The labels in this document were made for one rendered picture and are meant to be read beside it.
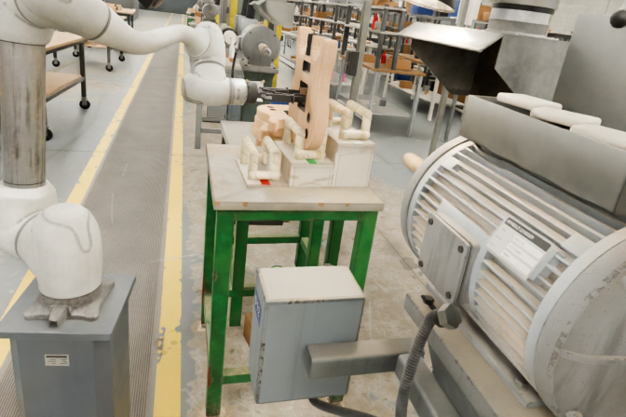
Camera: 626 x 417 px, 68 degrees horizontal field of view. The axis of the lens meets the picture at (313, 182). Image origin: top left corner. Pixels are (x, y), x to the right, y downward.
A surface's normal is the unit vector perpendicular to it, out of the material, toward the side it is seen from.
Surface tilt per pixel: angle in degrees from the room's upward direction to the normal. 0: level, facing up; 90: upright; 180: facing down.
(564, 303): 70
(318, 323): 90
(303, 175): 90
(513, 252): 62
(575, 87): 90
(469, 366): 0
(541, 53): 90
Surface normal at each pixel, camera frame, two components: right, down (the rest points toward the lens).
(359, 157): 0.29, 0.37
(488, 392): 0.12, -0.93
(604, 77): -0.96, -0.03
